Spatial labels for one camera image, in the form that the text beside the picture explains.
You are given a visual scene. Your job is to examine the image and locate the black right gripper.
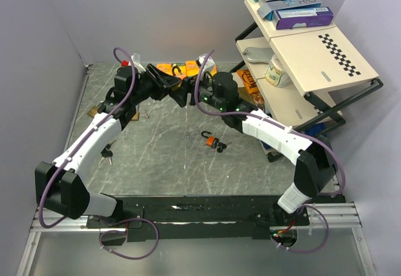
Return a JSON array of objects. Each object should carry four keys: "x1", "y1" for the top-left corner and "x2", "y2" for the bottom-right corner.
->
[{"x1": 169, "y1": 69, "x2": 226, "y2": 111}]

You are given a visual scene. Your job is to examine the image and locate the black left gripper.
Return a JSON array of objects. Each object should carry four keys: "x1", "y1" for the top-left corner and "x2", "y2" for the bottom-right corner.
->
[{"x1": 130, "y1": 63, "x2": 182, "y2": 105}]

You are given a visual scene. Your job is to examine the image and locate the silver key ring keys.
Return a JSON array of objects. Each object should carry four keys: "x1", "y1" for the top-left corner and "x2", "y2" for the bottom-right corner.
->
[{"x1": 140, "y1": 111, "x2": 150, "y2": 118}]

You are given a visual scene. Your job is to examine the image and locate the orange padlock black keys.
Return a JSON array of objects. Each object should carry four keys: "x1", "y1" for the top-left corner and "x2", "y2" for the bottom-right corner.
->
[{"x1": 216, "y1": 142, "x2": 231, "y2": 153}]

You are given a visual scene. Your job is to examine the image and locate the black headed keys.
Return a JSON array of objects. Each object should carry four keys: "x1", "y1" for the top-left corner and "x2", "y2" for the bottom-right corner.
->
[{"x1": 98, "y1": 143, "x2": 113, "y2": 165}]

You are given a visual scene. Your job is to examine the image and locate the yellow padlock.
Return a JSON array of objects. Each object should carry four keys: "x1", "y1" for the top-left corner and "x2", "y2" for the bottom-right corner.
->
[{"x1": 172, "y1": 65, "x2": 186, "y2": 91}]

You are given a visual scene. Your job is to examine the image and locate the large brass padlock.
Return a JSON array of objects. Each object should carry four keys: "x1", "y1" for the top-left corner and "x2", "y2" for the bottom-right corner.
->
[{"x1": 131, "y1": 111, "x2": 140, "y2": 121}]

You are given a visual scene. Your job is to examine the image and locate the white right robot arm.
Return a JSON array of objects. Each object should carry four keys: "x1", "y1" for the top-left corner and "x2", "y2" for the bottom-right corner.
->
[{"x1": 169, "y1": 72, "x2": 340, "y2": 225}]

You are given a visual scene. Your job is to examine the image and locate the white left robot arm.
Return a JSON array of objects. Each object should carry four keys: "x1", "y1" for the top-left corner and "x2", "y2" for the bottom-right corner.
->
[{"x1": 34, "y1": 64, "x2": 181, "y2": 227}]

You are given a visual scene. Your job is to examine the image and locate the orange sponge pack stack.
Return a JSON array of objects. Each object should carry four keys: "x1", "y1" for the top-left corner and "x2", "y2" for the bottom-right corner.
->
[{"x1": 156, "y1": 61, "x2": 200, "y2": 78}]

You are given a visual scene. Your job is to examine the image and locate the orange snack bag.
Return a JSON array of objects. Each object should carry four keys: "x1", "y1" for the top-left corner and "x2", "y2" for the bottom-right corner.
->
[{"x1": 236, "y1": 69, "x2": 266, "y2": 110}]

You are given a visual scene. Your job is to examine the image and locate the silver foil pouch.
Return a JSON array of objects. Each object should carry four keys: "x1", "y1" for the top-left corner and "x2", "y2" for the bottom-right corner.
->
[{"x1": 242, "y1": 47, "x2": 274, "y2": 64}]

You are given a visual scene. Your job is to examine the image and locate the cream tiered shelf rack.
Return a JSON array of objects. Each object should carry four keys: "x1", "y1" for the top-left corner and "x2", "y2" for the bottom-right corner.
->
[{"x1": 231, "y1": 0, "x2": 383, "y2": 135}]

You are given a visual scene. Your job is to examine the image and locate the purple toothpaste box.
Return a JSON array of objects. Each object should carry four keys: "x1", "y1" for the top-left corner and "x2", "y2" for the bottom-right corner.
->
[{"x1": 272, "y1": 7, "x2": 334, "y2": 30}]

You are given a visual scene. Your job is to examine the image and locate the blue bag under shelf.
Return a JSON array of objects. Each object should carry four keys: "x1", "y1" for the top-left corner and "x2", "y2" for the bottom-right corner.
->
[{"x1": 259, "y1": 123, "x2": 327, "y2": 155}]

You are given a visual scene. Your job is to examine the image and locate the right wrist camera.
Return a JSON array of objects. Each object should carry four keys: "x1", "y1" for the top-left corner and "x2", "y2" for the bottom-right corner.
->
[{"x1": 195, "y1": 54, "x2": 209, "y2": 68}]

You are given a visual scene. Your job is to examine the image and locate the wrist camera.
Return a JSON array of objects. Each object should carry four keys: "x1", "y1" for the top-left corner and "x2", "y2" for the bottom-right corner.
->
[
  {"x1": 195, "y1": 54, "x2": 209, "y2": 68},
  {"x1": 121, "y1": 53, "x2": 143, "y2": 70}
]

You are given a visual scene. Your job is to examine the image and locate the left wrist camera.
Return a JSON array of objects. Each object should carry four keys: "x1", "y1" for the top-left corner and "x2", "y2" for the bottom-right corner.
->
[{"x1": 121, "y1": 53, "x2": 143, "y2": 70}]

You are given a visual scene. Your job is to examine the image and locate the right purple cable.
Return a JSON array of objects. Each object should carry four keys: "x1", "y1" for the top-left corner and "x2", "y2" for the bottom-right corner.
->
[{"x1": 193, "y1": 49, "x2": 346, "y2": 254}]

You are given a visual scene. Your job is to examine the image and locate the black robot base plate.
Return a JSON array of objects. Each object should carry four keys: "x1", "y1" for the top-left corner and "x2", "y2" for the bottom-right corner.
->
[{"x1": 84, "y1": 194, "x2": 345, "y2": 247}]

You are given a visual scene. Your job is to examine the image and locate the aluminium rail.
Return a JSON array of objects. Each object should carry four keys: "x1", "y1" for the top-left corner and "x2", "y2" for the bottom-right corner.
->
[{"x1": 18, "y1": 203, "x2": 376, "y2": 275}]

